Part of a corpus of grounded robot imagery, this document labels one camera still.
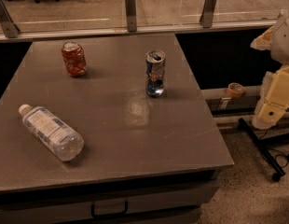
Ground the black rolling stand base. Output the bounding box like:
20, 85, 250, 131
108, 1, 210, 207
238, 119, 289, 182

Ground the metal glass bracket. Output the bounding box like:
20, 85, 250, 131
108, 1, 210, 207
0, 0, 20, 38
125, 0, 137, 32
200, 0, 217, 28

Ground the black drawer handle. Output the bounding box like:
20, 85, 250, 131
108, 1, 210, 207
90, 201, 129, 219

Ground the glass barrier panel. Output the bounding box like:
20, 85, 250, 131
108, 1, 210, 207
2, 0, 289, 32

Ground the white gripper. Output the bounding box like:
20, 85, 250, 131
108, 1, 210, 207
252, 65, 289, 130

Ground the clear blue-label plastic bottle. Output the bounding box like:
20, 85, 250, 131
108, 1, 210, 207
19, 105, 84, 161

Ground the middle metal glass bracket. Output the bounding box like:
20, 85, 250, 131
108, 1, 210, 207
125, 0, 137, 32

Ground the left metal glass bracket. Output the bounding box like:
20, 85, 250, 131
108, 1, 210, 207
0, 0, 20, 38

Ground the brown packing tape roll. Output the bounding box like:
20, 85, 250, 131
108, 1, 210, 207
227, 82, 245, 98

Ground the silver blue energy drink can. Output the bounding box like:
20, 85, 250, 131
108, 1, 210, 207
145, 49, 166, 97

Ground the right metal glass bracket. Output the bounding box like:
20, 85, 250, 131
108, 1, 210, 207
200, 0, 217, 28

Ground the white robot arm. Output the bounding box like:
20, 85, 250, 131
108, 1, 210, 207
251, 8, 289, 130

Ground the crushed red coke can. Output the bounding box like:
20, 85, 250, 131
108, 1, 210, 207
62, 42, 87, 77

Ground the grey cabinet drawer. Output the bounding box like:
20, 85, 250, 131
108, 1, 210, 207
0, 180, 219, 224

